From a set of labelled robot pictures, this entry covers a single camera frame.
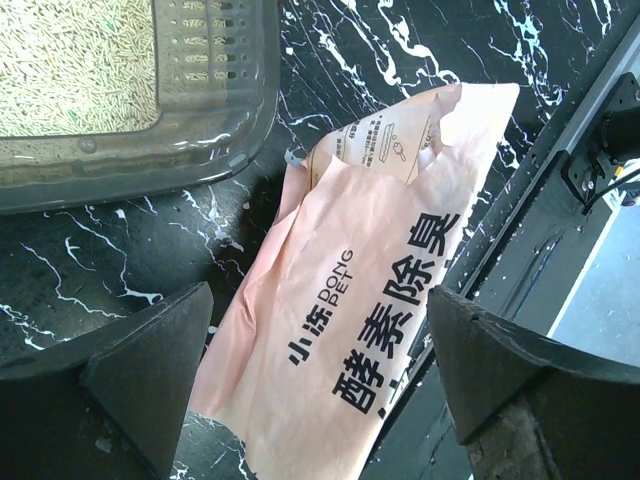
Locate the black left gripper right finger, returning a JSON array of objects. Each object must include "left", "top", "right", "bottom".
[{"left": 427, "top": 286, "right": 639, "bottom": 479}]

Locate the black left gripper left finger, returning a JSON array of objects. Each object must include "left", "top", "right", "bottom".
[{"left": 1, "top": 282, "right": 213, "bottom": 479}]

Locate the pink cat litter bag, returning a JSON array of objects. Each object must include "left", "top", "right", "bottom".
[{"left": 189, "top": 83, "right": 519, "bottom": 479}]

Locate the grey plastic litter box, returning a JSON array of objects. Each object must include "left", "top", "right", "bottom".
[{"left": 1, "top": 1, "right": 280, "bottom": 214}]

